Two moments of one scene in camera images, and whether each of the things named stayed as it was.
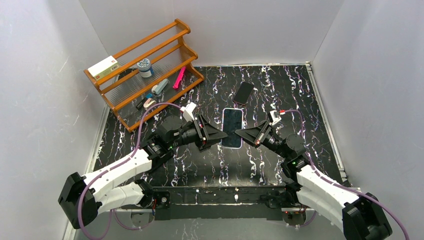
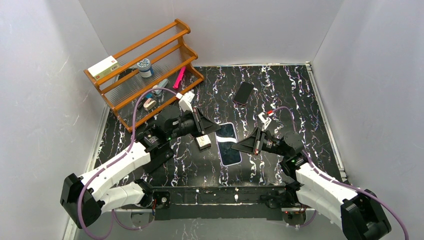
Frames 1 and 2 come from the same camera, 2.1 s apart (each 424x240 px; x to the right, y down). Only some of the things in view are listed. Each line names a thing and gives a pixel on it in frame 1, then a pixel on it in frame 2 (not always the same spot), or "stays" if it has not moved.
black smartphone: (232, 122) to (226, 138)
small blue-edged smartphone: (232, 121) to (226, 137)
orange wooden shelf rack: (154, 72) stays
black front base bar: (251, 203) stays
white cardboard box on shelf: (104, 67) stays
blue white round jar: (145, 68) stays
